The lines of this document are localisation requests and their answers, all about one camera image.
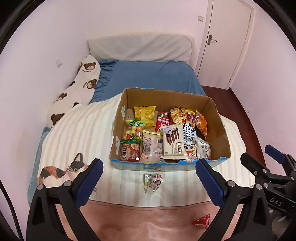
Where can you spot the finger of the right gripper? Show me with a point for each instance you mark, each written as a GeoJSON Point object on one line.
{"type": "Point", "coordinates": [259, 171]}
{"type": "Point", "coordinates": [275, 154]}

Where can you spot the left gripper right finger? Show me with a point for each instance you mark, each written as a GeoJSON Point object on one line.
{"type": "Point", "coordinates": [254, 222]}

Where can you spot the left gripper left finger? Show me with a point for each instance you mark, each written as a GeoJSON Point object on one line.
{"type": "Point", "coordinates": [44, 222]}

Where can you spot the clear cartoon snack packet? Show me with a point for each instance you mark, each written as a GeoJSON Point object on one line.
{"type": "Point", "coordinates": [152, 182]}

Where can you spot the white oat cookie packet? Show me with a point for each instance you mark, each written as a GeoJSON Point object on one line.
{"type": "Point", "coordinates": [203, 149]}

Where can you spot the small red candy packet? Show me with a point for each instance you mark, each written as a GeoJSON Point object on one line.
{"type": "Point", "coordinates": [203, 222]}

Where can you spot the orange snack bag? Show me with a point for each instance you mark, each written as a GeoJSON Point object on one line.
{"type": "Point", "coordinates": [201, 123]}

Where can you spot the white chocolate wafer packet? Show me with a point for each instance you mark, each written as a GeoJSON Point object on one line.
{"type": "Point", "coordinates": [173, 143]}

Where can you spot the large red yellow noodle bag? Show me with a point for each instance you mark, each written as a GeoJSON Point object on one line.
{"type": "Point", "coordinates": [186, 118]}

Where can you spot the white striped cat blanket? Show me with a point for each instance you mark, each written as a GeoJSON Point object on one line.
{"type": "Point", "coordinates": [96, 130]}

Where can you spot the beige yellow snack packet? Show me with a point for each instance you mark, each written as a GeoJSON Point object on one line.
{"type": "Point", "coordinates": [152, 147]}

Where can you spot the brown cookie packet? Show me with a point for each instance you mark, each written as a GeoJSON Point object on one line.
{"type": "Point", "coordinates": [130, 151]}

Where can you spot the red snack packet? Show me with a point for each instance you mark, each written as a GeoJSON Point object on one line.
{"type": "Point", "coordinates": [163, 119]}

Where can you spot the colourful fruit candy bag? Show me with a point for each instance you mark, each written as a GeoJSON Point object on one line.
{"type": "Point", "coordinates": [133, 132]}

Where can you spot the white bear print pillow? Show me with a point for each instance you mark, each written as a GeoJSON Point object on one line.
{"type": "Point", "coordinates": [80, 91]}

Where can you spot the white door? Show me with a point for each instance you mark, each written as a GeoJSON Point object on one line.
{"type": "Point", "coordinates": [229, 25]}

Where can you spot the blue bed sheet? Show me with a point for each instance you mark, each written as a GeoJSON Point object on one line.
{"type": "Point", "coordinates": [117, 76]}

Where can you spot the grey pillow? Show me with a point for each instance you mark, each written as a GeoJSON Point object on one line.
{"type": "Point", "coordinates": [145, 47]}

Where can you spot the metal door handle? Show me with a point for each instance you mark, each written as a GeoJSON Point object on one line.
{"type": "Point", "coordinates": [211, 40]}

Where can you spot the white wall switch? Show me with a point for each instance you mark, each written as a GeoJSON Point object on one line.
{"type": "Point", "coordinates": [58, 63]}

